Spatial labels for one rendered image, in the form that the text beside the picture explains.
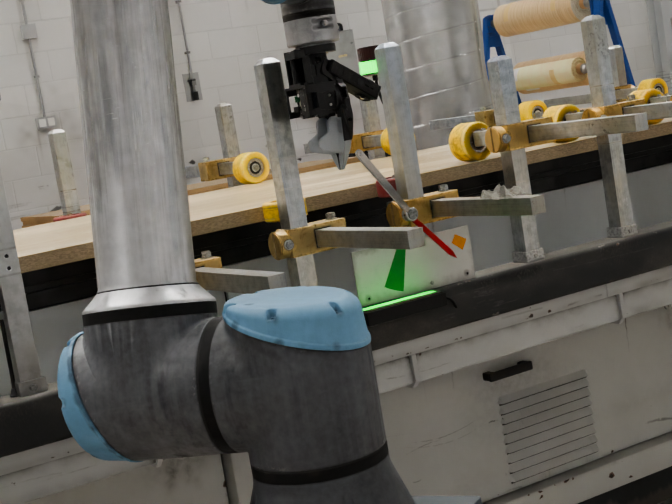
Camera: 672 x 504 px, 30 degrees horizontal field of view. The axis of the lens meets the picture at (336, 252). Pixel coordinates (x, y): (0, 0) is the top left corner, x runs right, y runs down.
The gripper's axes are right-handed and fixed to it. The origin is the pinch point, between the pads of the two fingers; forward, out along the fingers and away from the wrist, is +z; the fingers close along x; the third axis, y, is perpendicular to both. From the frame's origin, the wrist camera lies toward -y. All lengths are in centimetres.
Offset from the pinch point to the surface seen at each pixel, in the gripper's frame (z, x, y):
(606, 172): 13, -8, -66
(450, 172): 7.4, -22.1, -37.4
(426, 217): 13.3, -5.6, -18.7
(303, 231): 10.8, -5.6, 7.1
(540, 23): -44, -546, -513
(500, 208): 12.1, 14.8, -20.2
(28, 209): 29, -724, -159
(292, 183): 2.3, -6.3, 7.2
